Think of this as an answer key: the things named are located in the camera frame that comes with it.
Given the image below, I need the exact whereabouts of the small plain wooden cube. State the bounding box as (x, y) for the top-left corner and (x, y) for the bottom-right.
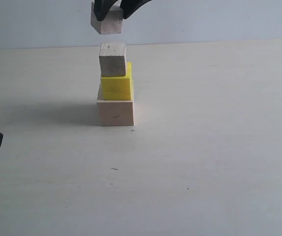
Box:
(91, 1), (123, 35)

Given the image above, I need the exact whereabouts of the medium plain wooden cube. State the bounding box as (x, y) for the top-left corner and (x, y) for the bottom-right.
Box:
(99, 42), (126, 77)

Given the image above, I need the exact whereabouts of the yellow wooden cube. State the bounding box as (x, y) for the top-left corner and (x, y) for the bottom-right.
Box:
(100, 62), (132, 100)

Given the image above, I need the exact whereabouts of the large plain wooden cube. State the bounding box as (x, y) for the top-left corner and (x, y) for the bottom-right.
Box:
(96, 82), (134, 126)

